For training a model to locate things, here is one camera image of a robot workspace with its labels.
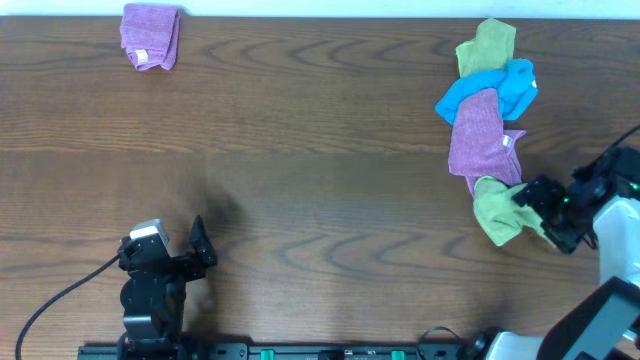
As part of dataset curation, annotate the folded purple cloth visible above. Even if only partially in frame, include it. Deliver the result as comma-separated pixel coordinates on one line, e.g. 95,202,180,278
120,3,181,71

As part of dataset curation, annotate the blue cloth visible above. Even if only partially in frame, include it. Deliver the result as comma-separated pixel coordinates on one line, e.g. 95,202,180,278
434,59,538,124

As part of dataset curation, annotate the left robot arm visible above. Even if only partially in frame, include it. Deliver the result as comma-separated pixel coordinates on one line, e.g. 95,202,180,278
116,216,217,359

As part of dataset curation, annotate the purple cloth in pile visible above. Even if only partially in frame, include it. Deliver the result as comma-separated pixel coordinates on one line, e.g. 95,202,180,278
448,88,526,197

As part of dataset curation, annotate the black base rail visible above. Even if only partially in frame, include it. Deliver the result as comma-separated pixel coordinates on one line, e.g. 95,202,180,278
77,343,465,360

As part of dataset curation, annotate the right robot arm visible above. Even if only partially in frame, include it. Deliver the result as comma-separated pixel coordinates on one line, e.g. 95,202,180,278
460,145,639,360

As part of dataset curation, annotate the green microfiber cloth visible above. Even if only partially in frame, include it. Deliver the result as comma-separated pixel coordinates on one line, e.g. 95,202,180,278
473,176,555,247

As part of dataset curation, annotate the green cloth in pile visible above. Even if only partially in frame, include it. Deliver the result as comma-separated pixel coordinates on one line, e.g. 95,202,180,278
455,18,517,78

